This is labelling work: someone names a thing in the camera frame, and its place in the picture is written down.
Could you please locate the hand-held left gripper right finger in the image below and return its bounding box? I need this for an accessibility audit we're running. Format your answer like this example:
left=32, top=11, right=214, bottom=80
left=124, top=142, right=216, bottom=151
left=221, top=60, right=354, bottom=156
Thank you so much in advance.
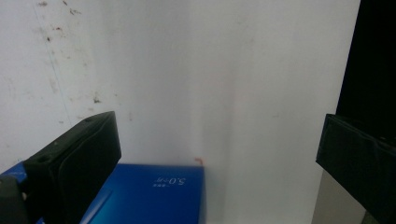
left=315, top=113, right=396, bottom=224

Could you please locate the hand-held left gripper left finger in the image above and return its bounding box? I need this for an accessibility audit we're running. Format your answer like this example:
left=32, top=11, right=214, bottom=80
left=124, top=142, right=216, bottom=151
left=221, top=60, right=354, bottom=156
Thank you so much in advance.
left=22, top=110, right=122, bottom=224

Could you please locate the blue box with white print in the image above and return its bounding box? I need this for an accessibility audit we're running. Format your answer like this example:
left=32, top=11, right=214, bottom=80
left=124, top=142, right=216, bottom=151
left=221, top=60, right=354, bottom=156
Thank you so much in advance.
left=0, top=161, right=207, bottom=224

